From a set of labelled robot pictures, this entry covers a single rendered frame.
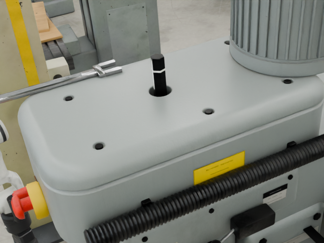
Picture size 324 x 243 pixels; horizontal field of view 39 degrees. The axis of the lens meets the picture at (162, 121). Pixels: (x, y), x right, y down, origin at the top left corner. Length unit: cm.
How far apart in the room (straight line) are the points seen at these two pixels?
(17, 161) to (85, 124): 218
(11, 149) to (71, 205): 217
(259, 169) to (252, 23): 23
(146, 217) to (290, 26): 35
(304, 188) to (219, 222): 19
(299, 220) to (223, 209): 21
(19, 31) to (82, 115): 180
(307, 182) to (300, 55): 26
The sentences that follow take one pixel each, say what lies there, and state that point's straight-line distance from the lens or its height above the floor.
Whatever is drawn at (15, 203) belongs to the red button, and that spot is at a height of 178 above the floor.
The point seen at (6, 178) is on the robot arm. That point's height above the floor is 129.
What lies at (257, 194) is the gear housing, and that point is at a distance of 82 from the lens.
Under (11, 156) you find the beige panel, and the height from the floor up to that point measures 63.
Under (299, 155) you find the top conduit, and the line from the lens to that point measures 75.
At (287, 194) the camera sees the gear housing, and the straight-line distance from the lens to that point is 87.
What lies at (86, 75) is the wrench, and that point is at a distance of 80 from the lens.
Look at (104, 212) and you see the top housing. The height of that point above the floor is 181.
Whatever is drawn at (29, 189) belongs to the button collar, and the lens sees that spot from 76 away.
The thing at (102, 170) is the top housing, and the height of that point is 188.
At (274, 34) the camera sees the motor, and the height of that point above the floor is 196.
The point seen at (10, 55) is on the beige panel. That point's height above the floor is 125.
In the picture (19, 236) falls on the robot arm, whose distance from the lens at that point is 173.
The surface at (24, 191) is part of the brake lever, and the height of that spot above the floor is 171.
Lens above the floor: 227
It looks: 35 degrees down
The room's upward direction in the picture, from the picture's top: 5 degrees counter-clockwise
